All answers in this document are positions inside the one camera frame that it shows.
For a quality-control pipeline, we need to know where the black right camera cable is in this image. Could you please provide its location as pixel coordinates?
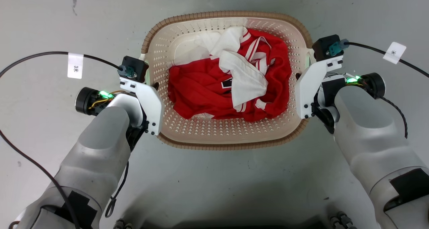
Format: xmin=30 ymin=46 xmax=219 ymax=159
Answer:
xmin=345 ymin=42 xmax=429 ymax=78

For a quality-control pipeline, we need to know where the cream laundry basket brown rim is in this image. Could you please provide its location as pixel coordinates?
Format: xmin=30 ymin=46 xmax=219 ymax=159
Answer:
xmin=141 ymin=11 xmax=314 ymax=151

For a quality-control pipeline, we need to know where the black left camera cable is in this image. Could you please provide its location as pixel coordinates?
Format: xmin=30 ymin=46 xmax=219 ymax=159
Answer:
xmin=0 ymin=51 xmax=124 ymax=229

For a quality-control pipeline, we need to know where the black camera cable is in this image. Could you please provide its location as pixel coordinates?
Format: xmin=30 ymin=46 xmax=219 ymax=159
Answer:
xmin=0 ymin=51 xmax=124 ymax=229
xmin=345 ymin=42 xmax=429 ymax=78

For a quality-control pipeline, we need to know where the red and white jersey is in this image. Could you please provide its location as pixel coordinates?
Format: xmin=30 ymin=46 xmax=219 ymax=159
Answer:
xmin=167 ymin=26 xmax=292 ymax=122

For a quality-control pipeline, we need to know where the white cable tag printed 3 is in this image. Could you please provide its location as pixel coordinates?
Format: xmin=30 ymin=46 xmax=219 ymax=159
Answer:
xmin=67 ymin=53 xmax=84 ymax=79

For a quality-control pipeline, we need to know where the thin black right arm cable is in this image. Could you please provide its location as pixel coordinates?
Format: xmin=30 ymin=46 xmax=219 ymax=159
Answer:
xmin=378 ymin=94 xmax=409 ymax=139

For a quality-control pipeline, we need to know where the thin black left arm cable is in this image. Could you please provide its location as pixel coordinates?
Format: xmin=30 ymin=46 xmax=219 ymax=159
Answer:
xmin=105 ymin=160 xmax=130 ymax=218

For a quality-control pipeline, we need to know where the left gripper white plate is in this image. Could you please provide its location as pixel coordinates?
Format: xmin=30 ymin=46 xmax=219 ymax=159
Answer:
xmin=120 ymin=77 xmax=165 ymax=136

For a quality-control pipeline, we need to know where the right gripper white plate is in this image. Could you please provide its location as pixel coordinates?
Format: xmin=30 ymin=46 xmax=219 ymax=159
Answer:
xmin=295 ymin=55 xmax=344 ymax=120

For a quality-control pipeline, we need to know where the white cable tag star mark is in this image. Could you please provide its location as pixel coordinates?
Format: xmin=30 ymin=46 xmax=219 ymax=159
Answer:
xmin=383 ymin=42 xmax=407 ymax=65

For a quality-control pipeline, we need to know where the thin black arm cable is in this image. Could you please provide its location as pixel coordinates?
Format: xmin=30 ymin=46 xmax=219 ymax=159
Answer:
xmin=105 ymin=160 xmax=130 ymax=218
xmin=378 ymin=94 xmax=409 ymax=139

